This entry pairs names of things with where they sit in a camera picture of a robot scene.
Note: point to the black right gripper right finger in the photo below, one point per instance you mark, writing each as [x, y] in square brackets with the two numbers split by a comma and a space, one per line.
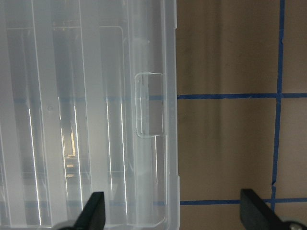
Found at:
[256, 215]

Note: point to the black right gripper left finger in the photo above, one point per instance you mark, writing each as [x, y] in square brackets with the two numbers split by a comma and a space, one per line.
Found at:
[93, 216]

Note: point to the clear plastic box lid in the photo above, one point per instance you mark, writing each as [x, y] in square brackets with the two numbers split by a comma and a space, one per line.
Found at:
[88, 104]

